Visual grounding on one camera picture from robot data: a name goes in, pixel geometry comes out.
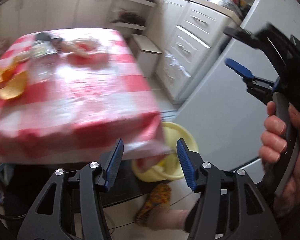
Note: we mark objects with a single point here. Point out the black frying pan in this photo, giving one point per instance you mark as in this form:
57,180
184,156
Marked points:
130,18

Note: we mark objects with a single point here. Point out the white drawer cabinet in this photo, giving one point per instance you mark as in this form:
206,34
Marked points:
190,35

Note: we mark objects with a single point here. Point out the white shelf rack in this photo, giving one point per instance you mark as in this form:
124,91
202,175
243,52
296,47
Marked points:
143,8

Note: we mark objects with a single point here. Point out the white lower cabinets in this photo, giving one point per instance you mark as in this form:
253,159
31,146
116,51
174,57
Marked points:
20,17

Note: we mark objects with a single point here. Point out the small white stool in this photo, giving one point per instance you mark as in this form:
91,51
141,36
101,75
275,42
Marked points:
146,53

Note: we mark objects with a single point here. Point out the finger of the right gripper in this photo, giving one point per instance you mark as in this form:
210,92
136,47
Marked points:
239,69
240,35

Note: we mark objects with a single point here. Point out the red white checkered tablecloth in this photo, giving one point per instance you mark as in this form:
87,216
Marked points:
74,113

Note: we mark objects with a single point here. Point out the dark milk carton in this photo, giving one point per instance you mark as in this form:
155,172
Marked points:
45,37

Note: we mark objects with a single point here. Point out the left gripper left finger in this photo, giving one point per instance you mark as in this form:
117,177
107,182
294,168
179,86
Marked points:
95,178

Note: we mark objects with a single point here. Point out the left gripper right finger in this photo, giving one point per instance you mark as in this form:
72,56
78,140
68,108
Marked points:
206,179

